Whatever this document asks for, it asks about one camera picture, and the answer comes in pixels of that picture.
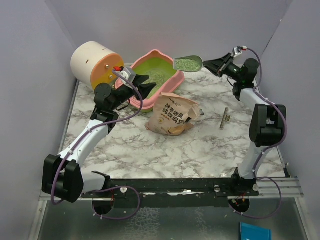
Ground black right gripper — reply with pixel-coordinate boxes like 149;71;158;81
203;53;243;83

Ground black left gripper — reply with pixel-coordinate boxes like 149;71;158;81
110;74;157;111

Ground cat litter bag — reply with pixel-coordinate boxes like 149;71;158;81
145;93;205;136

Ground bag sealing clip strip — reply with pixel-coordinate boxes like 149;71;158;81
219;107;231;130

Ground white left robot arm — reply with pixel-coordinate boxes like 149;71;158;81
42;74;156;205

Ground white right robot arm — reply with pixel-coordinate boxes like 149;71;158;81
203;53;288;180

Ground pink green litter box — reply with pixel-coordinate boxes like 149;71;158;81
130;49;185;113

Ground green litter pellets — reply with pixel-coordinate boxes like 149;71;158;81
173;58;202;72

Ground cream orange cylindrical cat house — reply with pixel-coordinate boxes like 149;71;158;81
70;41;124;90

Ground blue card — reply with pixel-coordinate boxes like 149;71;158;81
240;222;272;240

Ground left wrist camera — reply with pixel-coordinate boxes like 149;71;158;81
112;66;136;83

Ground aluminium frame rail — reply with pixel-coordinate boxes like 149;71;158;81
256;177;304;199

